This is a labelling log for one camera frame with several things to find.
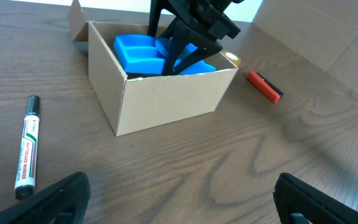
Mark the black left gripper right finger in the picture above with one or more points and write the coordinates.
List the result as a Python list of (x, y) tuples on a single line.
[(298, 202)]

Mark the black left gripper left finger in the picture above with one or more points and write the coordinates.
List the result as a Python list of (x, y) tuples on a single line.
[(65, 201)]

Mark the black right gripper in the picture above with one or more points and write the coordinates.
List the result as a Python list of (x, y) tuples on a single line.
[(196, 18)]

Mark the black whiteboard marker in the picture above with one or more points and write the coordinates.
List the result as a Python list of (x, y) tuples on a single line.
[(25, 179)]

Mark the blue plastic tape dispenser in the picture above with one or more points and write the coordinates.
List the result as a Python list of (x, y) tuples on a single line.
[(146, 55)]

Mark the yellow clear tape roll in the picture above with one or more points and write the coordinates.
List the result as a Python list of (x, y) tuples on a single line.
[(236, 60)]

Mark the red stapler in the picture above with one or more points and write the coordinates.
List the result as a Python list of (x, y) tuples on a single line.
[(270, 91)]

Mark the brown cardboard box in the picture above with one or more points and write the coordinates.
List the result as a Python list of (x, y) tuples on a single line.
[(134, 104)]

